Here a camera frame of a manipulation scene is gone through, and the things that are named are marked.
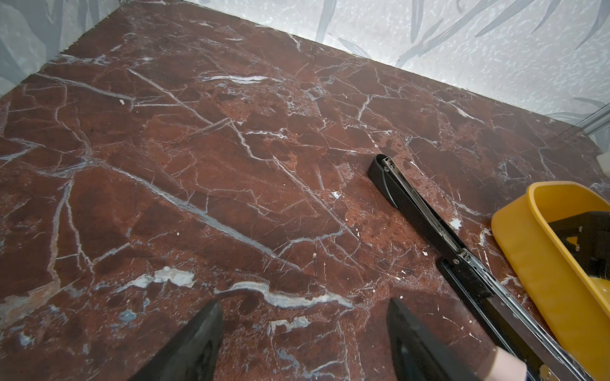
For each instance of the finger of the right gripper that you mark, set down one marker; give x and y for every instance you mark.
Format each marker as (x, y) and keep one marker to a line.
(586, 236)

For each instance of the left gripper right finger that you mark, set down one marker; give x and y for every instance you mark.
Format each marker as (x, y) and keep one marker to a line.
(417, 354)

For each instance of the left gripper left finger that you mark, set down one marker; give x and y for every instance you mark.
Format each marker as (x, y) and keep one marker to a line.
(192, 353)

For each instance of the yellow plastic tray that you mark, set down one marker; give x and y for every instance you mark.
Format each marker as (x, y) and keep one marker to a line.
(574, 305)

